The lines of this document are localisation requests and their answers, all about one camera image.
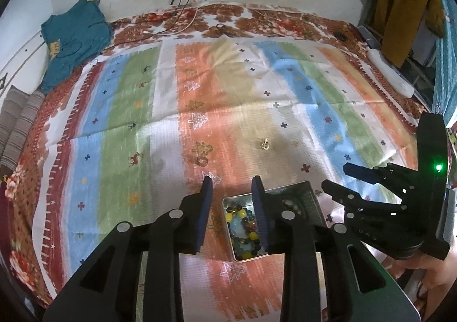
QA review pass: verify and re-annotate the teal patterned curtain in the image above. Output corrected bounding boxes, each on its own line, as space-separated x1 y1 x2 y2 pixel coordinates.
434 0 457 126

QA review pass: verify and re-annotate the silver metal tin box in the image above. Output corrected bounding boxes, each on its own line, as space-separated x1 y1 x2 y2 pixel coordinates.
221 181 326 264

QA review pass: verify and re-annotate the light blue bead bracelet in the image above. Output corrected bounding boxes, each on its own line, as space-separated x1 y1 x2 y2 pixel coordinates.
230 218 251 238

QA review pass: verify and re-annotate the colourful striped mat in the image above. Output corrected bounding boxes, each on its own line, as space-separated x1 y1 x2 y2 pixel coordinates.
32 38 420 322

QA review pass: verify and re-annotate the brown floral blanket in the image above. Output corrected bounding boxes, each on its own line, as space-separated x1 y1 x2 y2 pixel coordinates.
5 3 432 308

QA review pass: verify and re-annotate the dark and yellow bead bracelet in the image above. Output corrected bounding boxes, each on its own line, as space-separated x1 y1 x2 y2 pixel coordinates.
226 201 266 259

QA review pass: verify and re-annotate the mustard hanging garment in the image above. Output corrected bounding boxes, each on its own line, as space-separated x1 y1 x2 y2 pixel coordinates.
368 0 447 67

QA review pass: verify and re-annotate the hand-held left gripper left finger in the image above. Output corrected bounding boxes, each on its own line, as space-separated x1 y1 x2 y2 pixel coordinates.
43 176 214 322

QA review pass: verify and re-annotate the white charging cable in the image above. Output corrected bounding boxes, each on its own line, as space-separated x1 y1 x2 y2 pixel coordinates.
145 4 201 36

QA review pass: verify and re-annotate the teal shirt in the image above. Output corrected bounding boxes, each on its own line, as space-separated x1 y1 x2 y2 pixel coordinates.
40 0 114 93

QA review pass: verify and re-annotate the grey box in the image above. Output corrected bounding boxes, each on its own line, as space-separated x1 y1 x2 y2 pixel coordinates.
357 24 384 49

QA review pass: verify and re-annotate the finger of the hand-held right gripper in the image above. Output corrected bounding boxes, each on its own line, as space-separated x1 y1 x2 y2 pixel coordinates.
321 180 372 212
343 162 397 187

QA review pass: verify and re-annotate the striped grey cushion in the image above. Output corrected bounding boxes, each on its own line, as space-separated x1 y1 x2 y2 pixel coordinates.
0 84 45 167

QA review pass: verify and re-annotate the white oblong object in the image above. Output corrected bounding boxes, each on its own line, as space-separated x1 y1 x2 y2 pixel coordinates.
368 49 415 98

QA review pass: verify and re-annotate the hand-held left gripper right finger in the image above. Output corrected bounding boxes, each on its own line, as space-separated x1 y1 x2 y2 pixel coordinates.
251 176 420 322

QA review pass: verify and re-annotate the white headboard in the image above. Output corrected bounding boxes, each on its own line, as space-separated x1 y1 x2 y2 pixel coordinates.
0 29 51 94

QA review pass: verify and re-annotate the person's right hand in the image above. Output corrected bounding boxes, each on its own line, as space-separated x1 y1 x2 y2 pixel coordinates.
385 252 456 308

